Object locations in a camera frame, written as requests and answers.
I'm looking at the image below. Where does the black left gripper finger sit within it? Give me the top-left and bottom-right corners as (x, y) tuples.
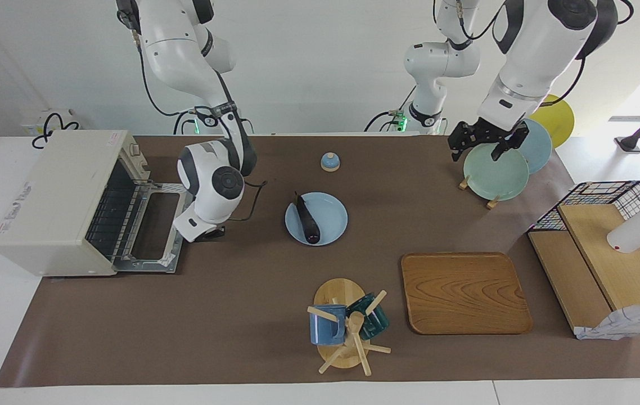
(448, 132), (471, 163)
(491, 127), (530, 162)

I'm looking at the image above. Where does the glass oven door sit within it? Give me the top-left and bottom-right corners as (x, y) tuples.
(112, 180), (188, 275)

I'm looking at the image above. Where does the purple eggplant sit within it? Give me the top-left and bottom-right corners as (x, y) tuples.
(294, 191), (321, 244)

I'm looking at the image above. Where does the beige toaster oven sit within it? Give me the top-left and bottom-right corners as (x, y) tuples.
(0, 129), (152, 277)

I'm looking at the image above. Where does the light blue racked plate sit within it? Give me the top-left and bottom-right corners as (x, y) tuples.
(514, 118), (553, 175)

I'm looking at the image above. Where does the pale green plate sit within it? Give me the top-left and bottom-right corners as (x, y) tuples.
(463, 143), (530, 201)

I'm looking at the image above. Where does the wooden plate rack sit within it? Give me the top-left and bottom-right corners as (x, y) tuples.
(458, 175), (501, 210)

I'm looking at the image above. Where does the yellow plate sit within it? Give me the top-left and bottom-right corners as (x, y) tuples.
(539, 94), (575, 149)

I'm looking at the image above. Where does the brown table mat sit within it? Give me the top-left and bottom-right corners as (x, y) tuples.
(0, 135), (640, 389)

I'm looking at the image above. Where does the bamboo mug rack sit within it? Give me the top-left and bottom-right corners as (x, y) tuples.
(307, 278), (392, 376)

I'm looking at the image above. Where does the brown wooden tray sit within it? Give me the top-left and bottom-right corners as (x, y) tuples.
(400, 252), (534, 336)

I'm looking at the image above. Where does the blue mug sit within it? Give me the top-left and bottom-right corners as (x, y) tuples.
(309, 304), (348, 346)

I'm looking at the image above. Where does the dark green mug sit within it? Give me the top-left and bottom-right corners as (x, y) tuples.
(346, 292), (390, 340)

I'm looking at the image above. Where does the white folded cloth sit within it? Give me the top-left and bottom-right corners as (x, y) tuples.
(575, 303), (640, 341)

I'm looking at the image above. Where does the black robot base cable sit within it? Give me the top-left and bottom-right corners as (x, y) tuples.
(365, 84), (417, 133)

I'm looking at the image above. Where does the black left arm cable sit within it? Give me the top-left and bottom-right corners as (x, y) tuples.
(432, 0), (636, 107)

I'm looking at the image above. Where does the oven wire rack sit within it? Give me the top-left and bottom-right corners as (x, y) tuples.
(85, 162), (149, 260)

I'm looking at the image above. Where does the wooden wire mesh shelf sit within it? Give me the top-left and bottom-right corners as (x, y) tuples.
(527, 181), (640, 341)

